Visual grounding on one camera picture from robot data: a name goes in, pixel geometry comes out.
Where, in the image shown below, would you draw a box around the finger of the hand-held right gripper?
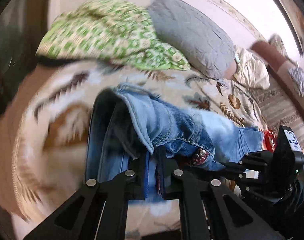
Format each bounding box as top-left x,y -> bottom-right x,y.
218,164 -> 262,193
238,150 -> 276,170

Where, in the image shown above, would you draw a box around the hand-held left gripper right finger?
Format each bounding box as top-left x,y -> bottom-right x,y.
157,146 -> 285,240

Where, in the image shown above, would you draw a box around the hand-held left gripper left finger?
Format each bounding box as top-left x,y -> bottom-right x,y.
23,155 -> 149,240

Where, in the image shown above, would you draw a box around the blue denim pants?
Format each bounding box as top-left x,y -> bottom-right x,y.
86,84 -> 265,203

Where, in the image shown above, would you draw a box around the red glass bowl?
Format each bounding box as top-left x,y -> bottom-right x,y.
263,129 -> 280,152

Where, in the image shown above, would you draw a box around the striped floral sofa cushion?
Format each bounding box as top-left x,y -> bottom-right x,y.
252,75 -> 304,153

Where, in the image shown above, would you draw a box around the crumpled grey cloth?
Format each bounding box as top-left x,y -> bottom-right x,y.
287,64 -> 304,97

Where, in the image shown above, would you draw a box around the cream crumpled cloth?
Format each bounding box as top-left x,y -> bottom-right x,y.
233,47 -> 271,90

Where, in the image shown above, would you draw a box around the leaf-printed plush blanket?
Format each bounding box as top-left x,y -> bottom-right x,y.
0,62 -> 277,240

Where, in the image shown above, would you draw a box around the brown bolster cushion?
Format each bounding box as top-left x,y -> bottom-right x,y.
250,40 -> 304,110

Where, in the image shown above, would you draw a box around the small striped pillow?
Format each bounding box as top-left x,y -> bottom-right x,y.
268,34 -> 291,60

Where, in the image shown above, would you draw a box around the grey quilted pillow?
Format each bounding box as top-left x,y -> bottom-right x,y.
147,0 -> 236,79

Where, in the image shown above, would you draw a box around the green checked quilt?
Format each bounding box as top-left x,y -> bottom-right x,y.
35,0 -> 191,71

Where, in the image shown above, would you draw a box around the dark wooden glass-panel door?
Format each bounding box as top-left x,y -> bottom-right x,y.
0,0 -> 53,140

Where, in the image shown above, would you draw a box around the dark framed wall picture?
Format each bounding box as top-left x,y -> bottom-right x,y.
257,0 -> 304,55

